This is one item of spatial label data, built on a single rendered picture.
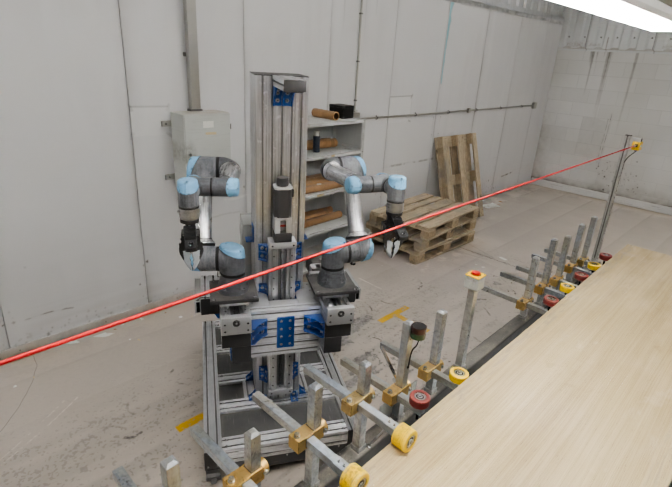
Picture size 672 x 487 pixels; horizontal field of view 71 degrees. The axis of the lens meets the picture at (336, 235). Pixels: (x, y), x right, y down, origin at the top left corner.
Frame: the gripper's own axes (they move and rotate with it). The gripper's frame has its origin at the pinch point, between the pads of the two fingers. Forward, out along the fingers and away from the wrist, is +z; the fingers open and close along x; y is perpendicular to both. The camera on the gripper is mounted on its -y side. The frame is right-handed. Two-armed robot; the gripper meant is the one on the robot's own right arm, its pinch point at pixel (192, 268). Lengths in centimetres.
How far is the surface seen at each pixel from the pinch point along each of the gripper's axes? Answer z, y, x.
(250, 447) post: 25, -70, -16
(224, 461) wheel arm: 36, -64, -8
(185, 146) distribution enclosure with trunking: -10, 197, 7
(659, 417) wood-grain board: 42, -71, -170
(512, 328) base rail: 62, 23, -175
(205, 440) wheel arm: 36, -54, -3
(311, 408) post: 27, -57, -37
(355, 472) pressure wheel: 34, -78, -46
